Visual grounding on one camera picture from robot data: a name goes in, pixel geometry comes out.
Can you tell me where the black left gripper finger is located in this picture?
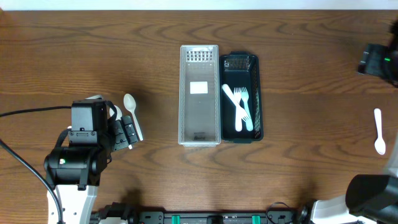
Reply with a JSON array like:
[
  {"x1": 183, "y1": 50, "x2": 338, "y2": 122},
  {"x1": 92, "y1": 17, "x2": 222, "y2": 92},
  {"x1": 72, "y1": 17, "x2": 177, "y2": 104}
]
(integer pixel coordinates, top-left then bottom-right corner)
[
  {"x1": 113, "y1": 117, "x2": 129, "y2": 150},
  {"x1": 121, "y1": 115, "x2": 139, "y2": 144}
]

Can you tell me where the white plastic spoon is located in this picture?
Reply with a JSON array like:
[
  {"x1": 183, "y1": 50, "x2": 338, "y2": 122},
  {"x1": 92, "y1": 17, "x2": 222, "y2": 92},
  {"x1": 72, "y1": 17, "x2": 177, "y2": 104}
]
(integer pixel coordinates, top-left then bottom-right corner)
[
  {"x1": 123, "y1": 93, "x2": 144, "y2": 141},
  {"x1": 374, "y1": 108, "x2": 386, "y2": 155},
  {"x1": 109, "y1": 106, "x2": 132, "y2": 149}
]

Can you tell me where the white plastic fork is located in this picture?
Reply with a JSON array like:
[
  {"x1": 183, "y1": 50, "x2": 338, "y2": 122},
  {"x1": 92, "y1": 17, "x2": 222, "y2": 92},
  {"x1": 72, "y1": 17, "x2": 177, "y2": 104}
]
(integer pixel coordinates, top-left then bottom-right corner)
[
  {"x1": 241, "y1": 87, "x2": 254, "y2": 131},
  {"x1": 222, "y1": 84, "x2": 248, "y2": 121},
  {"x1": 234, "y1": 88, "x2": 243, "y2": 132}
]

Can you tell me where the black plastic perforated basket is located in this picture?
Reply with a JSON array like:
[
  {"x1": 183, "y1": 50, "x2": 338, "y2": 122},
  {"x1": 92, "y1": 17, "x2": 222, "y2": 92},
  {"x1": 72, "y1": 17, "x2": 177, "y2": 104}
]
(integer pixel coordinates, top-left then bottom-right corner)
[{"x1": 220, "y1": 52, "x2": 264, "y2": 143}]

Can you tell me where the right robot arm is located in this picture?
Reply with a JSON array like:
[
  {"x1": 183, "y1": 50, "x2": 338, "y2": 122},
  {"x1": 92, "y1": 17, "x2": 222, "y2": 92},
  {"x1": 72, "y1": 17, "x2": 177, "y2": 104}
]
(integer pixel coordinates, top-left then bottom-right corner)
[{"x1": 294, "y1": 22, "x2": 397, "y2": 223}]

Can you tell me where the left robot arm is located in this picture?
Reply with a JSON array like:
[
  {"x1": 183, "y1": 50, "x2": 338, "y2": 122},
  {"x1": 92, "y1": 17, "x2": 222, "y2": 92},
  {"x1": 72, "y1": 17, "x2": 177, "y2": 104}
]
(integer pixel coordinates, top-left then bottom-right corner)
[{"x1": 44, "y1": 98, "x2": 138, "y2": 223}]

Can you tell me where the clear plastic perforated basket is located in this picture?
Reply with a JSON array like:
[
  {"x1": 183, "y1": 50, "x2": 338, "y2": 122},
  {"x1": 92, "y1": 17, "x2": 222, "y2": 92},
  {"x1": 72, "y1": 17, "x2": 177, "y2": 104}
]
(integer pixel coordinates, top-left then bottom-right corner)
[{"x1": 178, "y1": 45, "x2": 221, "y2": 147}]

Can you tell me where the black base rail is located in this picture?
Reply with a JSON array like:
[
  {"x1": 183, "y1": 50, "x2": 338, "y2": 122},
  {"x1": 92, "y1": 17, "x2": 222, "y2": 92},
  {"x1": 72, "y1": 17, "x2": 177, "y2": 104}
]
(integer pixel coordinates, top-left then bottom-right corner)
[{"x1": 88, "y1": 202, "x2": 312, "y2": 224}]

